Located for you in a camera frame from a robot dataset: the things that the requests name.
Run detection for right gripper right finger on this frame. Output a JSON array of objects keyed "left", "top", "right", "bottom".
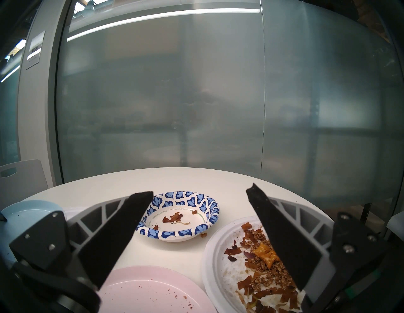
[{"left": 246, "top": 183, "right": 392, "bottom": 313}]

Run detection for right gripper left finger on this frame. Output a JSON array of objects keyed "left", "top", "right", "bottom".
[{"left": 9, "top": 191, "right": 154, "bottom": 313}]

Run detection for pink plate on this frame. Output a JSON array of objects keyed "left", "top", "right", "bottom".
[{"left": 98, "top": 266, "right": 218, "bottom": 313}]

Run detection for light blue plate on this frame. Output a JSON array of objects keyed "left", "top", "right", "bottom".
[{"left": 0, "top": 200, "right": 65, "bottom": 269}]

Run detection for white paper plate with leftovers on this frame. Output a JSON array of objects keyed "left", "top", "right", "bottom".
[{"left": 201, "top": 216, "right": 335, "bottom": 313}]

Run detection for few brown food scraps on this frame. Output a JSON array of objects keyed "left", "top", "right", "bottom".
[{"left": 153, "top": 210, "right": 198, "bottom": 231}]

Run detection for small blue patterned paper bowl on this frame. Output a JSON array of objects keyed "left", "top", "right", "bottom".
[{"left": 136, "top": 191, "right": 220, "bottom": 243}]

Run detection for paper sign with QR code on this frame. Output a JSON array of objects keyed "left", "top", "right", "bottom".
[{"left": 26, "top": 31, "right": 45, "bottom": 70}]

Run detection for white chair with handle hole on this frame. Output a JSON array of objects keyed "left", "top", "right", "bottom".
[{"left": 0, "top": 159, "right": 48, "bottom": 210}]

